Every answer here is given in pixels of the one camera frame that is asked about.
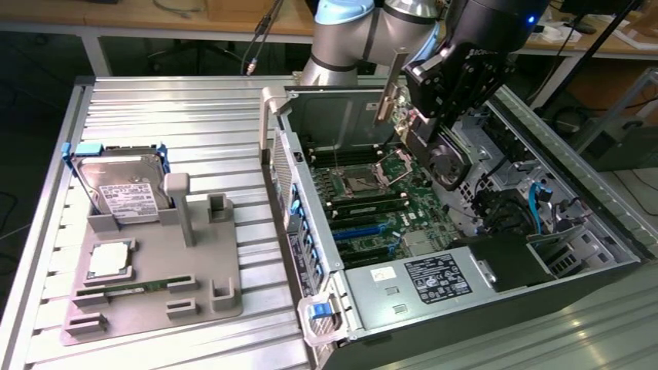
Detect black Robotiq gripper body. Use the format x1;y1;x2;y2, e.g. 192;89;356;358
434;0;551;116

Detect expansion card with metal bracket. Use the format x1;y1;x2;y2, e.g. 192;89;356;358
372;48;476;193

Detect white and black device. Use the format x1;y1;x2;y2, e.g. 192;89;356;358
531;22;583;43

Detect black tripod pole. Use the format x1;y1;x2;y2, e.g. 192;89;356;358
526;0;647;107

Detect black monitor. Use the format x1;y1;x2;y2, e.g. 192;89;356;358
558;0;643;16

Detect silver metal disk bay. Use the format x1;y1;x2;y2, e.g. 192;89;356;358
451;107;521;201

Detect black RAM slot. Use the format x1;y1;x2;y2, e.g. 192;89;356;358
310;145;387;167

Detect CPU socket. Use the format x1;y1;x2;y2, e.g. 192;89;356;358
334;165;384;200

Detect dark grey cabinet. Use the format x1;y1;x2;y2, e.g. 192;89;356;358
583;117;658;173

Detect green motherboard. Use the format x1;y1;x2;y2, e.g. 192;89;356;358
307;144;467;271

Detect black RAM stick white label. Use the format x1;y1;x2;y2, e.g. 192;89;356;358
328;198;407;219

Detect blue expansion slot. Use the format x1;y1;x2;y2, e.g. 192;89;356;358
332;223;396;242

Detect black chair base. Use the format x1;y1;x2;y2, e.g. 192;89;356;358
147;38;252;75

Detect blue card retainer clips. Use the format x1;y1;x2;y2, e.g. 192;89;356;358
288;183;326;277

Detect black expansion slot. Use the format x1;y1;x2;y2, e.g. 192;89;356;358
338;246;396;265

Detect black plastic shroud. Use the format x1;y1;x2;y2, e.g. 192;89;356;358
446;233;559;294

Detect silver power supply unit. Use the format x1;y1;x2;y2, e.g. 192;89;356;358
343;246;503;333

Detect open black PC case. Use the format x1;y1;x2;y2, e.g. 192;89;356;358
258;75;658;370

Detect hard disk drive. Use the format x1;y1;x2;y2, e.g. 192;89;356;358
59;143;173;227

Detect grey plastic parts rack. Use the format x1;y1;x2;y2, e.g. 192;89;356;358
60;173;246;350

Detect silver CPU chip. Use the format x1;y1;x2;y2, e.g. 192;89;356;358
85;244;132;281

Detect green RAM stick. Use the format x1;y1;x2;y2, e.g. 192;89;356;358
105;280;171;298

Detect wooden desk white frame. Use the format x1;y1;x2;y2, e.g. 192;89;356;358
0;0;315;77
513;0;658;111

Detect aluminium profile frame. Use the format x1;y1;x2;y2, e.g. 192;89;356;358
573;67;658;155

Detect blue wire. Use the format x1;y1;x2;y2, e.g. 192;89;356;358
525;179;554;237

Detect dark arm cable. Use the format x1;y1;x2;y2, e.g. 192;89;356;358
242;0;286;77

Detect black wire bundle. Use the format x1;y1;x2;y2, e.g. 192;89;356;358
464;187;539;238

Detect grey vented metal bracket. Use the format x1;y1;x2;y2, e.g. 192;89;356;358
526;227;593;279

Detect grey coiled cable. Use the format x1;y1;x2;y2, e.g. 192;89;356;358
152;0;204;12

